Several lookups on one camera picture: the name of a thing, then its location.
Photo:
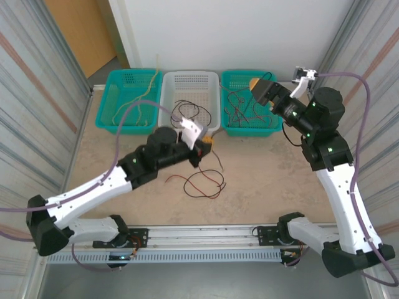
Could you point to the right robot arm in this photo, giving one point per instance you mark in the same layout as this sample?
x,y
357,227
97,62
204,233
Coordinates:
x,y
346,202

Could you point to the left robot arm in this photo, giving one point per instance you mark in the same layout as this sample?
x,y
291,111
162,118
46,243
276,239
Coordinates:
x,y
93,190

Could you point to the teal plastic basket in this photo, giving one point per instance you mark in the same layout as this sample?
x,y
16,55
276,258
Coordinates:
x,y
237,81
112,93

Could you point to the white plastic basket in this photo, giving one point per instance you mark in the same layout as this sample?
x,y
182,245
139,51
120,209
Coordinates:
x,y
190,84

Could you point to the black controller box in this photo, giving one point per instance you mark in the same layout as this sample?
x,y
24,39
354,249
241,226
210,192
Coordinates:
x,y
290,258
118,260

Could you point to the wooden door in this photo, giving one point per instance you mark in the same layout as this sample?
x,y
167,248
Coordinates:
x,y
81,31

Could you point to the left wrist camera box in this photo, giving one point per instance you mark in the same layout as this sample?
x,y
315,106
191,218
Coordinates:
x,y
191,130

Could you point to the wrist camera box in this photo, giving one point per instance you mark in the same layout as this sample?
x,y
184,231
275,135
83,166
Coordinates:
x,y
191,130
300,85

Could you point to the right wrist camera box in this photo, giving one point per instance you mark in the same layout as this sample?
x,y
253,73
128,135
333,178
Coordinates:
x,y
300,85

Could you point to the aluminium mounting rail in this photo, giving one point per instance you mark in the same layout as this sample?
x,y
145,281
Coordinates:
x,y
202,232

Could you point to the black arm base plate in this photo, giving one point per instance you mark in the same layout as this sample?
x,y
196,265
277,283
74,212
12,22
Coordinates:
x,y
138,238
266,235

